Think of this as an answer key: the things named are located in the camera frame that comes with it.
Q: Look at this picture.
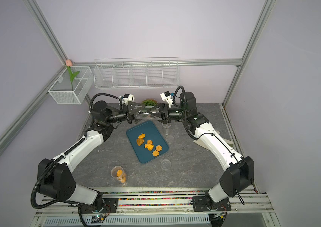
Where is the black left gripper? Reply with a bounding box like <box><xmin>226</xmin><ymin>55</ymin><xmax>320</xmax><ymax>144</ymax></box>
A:
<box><xmin>106</xmin><ymin>102</ymin><xmax>148</xmax><ymax>124</ymax></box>

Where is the clear cookie jar back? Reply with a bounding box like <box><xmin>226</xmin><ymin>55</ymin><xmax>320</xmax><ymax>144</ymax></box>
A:
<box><xmin>135</xmin><ymin>109</ymin><xmax>152</xmax><ymax>121</ymax></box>

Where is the clear cookie jar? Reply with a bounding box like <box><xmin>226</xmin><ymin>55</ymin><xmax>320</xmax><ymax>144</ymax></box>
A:
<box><xmin>135</xmin><ymin>109</ymin><xmax>152</xmax><ymax>121</ymax></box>
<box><xmin>111</xmin><ymin>166</ymin><xmax>126</xmax><ymax>183</ymax></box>
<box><xmin>162</xmin><ymin>123</ymin><xmax>171</xmax><ymax>136</ymax></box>

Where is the clear jar lid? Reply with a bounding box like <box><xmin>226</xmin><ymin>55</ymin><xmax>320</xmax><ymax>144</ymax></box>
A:
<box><xmin>166</xmin><ymin>135</ymin><xmax>175</xmax><ymax>143</ymax></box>
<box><xmin>161</xmin><ymin>159</ymin><xmax>171</xmax><ymax>170</ymax></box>

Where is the clear cookie jar front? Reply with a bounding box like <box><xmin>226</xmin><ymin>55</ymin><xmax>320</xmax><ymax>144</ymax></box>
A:
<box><xmin>111</xmin><ymin>166</ymin><xmax>126</xmax><ymax>183</ymax></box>

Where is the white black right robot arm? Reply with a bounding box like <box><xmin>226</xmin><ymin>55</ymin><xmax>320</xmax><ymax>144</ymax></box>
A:
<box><xmin>147</xmin><ymin>86</ymin><xmax>255</xmax><ymax>211</ymax></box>

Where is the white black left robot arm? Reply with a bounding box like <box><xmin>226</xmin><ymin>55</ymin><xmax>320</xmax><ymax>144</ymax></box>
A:
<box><xmin>30</xmin><ymin>93</ymin><xmax>145</xmax><ymax>212</ymax></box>

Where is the green plant in pot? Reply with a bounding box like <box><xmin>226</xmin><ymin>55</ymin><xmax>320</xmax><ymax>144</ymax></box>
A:
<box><xmin>142</xmin><ymin>98</ymin><xmax>158</xmax><ymax>107</ymax></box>

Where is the orange heart shaped cookie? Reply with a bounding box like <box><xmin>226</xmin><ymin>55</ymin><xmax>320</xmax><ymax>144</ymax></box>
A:
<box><xmin>136</xmin><ymin>138</ymin><xmax>144</xmax><ymax>146</ymax></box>

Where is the orange fish shaped cookie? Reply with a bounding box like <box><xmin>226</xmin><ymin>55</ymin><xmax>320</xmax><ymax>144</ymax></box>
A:
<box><xmin>145</xmin><ymin>143</ymin><xmax>154</xmax><ymax>151</ymax></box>

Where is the orange flower shaped cookie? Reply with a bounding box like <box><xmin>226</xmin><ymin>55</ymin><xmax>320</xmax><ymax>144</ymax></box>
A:
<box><xmin>152</xmin><ymin>150</ymin><xmax>159</xmax><ymax>157</ymax></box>

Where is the beige gardening glove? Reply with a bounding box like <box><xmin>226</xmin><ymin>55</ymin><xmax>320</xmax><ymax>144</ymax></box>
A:
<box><xmin>193</xmin><ymin>138</ymin><xmax>234</xmax><ymax>150</ymax></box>

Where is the pink artificial tulip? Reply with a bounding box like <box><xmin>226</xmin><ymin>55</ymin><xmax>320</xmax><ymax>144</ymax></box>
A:
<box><xmin>65</xmin><ymin>59</ymin><xmax>80</xmax><ymax>91</ymax></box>

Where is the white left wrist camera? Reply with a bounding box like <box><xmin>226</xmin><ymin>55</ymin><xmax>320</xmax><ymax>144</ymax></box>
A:
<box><xmin>119</xmin><ymin>94</ymin><xmax>134</xmax><ymax>106</ymax></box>

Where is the white wire wall shelf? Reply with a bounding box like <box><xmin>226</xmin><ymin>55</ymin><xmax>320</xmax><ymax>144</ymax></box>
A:
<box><xmin>93</xmin><ymin>57</ymin><xmax>180</xmax><ymax>89</ymax></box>

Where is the white mesh wall basket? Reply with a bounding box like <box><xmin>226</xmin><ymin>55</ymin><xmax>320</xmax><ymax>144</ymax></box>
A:
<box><xmin>48</xmin><ymin>66</ymin><xmax>94</xmax><ymax>105</ymax></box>

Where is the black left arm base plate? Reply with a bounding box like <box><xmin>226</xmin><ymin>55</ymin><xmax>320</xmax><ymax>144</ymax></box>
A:
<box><xmin>80</xmin><ymin>197</ymin><xmax>119</xmax><ymax>214</ymax></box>

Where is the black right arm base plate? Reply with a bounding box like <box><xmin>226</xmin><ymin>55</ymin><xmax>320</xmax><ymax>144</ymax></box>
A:
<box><xmin>189</xmin><ymin>196</ymin><xmax>231</xmax><ymax>212</ymax></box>

